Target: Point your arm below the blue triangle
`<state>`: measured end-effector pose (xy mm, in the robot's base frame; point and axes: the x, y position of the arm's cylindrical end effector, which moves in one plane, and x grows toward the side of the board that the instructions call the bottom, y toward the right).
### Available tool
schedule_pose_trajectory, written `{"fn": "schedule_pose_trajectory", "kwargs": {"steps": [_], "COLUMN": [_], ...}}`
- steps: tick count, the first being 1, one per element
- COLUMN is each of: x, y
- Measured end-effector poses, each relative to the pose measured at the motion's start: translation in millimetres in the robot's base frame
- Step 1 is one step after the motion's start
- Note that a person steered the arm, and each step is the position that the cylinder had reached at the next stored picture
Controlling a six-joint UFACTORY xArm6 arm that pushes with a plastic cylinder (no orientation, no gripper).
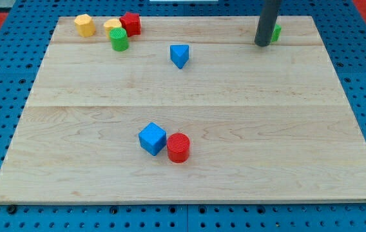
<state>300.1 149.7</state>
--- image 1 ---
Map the green block behind arm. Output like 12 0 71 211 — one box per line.
271 24 282 42

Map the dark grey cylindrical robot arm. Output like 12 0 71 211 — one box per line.
255 0 282 47

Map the blue triangle block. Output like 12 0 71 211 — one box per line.
169 44 189 69

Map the light wooden board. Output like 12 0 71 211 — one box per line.
0 16 366 205

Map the red cylinder block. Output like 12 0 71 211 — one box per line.
166 133 190 163

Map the blue cube block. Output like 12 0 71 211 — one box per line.
139 122 167 156

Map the green cylinder block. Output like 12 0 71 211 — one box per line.
109 27 129 52

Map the red star block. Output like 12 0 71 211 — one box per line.
119 12 141 37

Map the yellow round block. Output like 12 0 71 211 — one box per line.
103 18 122 39

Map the yellow hexagon block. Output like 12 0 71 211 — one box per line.
74 14 96 37

